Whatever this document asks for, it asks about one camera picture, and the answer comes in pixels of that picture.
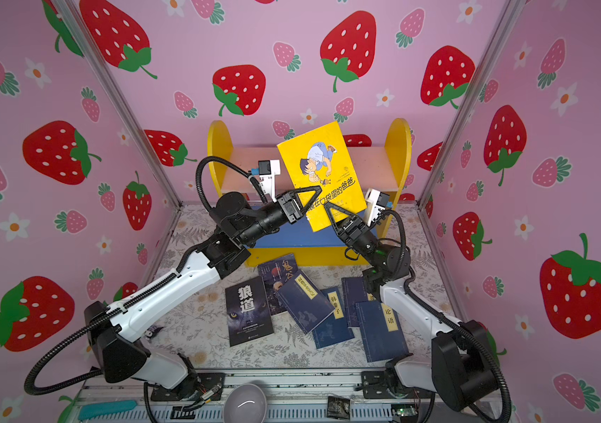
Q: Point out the black wolf cover book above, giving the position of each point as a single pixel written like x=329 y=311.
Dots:
x=248 y=313

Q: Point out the yellow pink blue bookshelf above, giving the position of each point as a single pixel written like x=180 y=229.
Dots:
x=384 y=168

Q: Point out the navy book yellow label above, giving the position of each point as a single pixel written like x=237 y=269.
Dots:
x=308 y=306

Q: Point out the blue book right yellow label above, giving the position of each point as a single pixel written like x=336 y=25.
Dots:
x=380 y=330

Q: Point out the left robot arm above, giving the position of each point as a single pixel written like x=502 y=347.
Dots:
x=115 y=331

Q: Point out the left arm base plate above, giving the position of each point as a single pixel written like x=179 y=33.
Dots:
x=192 y=388

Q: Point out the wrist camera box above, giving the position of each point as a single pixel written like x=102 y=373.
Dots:
x=266 y=173
x=377 y=202

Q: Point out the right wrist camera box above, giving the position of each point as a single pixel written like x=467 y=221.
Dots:
x=377 y=202

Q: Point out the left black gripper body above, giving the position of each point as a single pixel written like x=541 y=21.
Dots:
x=277 y=214

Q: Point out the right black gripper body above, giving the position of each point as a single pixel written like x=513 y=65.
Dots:
x=364 y=241

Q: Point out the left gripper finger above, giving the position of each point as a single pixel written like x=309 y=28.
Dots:
x=304 y=197
x=315 y=211

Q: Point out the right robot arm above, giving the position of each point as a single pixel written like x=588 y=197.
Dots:
x=463 y=371

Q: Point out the yellow cartoon cover book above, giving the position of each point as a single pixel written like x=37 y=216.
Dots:
x=321 y=157

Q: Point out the dark portrait cover book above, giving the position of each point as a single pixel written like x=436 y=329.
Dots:
x=275 y=274

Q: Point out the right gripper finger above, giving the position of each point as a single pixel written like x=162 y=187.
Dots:
x=330 y=209
x=350 y=218

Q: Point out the green circuit board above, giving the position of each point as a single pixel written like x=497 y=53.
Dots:
x=404 y=414

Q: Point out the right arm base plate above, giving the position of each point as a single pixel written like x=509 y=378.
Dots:
x=383 y=384

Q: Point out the grey round bowl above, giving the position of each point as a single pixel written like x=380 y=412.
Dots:
x=245 y=404

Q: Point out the small black circuit board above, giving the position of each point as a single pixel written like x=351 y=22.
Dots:
x=338 y=408

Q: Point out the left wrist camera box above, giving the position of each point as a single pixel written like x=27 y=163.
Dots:
x=266 y=173

